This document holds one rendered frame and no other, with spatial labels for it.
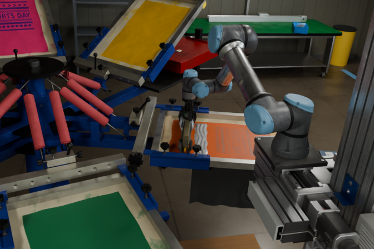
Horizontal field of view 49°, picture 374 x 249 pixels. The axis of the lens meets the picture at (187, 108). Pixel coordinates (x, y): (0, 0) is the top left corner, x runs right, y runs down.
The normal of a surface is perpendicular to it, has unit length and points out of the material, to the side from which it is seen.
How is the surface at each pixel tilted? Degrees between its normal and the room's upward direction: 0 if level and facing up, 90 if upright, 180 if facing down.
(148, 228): 0
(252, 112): 94
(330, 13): 90
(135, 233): 0
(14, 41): 32
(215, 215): 0
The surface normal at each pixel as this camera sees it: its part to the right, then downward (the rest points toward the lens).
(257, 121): -0.86, 0.23
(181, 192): 0.06, -0.90
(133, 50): -0.23, -0.59
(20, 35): 0.30, -0.55
